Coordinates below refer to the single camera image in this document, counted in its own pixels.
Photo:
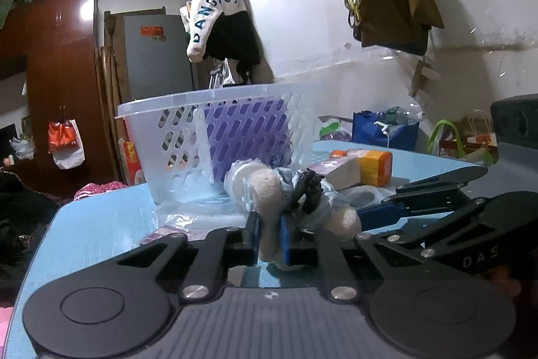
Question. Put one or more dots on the white plastic basket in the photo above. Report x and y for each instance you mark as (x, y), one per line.
(187, 142)

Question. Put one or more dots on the green paper bag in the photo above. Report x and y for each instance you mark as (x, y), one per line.
(445, 141)

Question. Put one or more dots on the dark red wooden wardrobe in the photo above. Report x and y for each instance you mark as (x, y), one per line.
(55, 43)

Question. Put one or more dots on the grey door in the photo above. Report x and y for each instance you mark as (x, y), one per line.
(156, 52)

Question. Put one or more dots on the bagged socks bundle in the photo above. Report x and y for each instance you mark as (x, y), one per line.
(307, 196)

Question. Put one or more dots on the blue shopping bag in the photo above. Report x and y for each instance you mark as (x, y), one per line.
(372, 129)

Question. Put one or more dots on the orange bottle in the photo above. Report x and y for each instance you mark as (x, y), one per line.
(375, 165)

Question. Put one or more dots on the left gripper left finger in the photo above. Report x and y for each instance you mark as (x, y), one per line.
(221, 250)

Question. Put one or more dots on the purple tissue pack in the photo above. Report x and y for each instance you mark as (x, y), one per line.
(248, 129)

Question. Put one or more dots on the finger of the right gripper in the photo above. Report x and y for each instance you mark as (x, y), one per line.
(499, 227)
(437, 194)

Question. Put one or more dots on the white black hanging jacket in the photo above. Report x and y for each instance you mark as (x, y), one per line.
(221, 30)

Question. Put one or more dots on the pink floral bedding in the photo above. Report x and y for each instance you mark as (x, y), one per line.
(92, 189)

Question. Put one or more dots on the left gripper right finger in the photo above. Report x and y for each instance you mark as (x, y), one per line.
(319, 249)

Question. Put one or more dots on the red white hanging bag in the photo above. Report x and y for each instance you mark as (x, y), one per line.
(65, 144)

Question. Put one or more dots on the person's right hand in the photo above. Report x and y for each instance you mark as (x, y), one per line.
(501, 279)

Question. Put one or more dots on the small purple tissue packet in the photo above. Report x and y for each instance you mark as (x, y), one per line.
(340, 172)

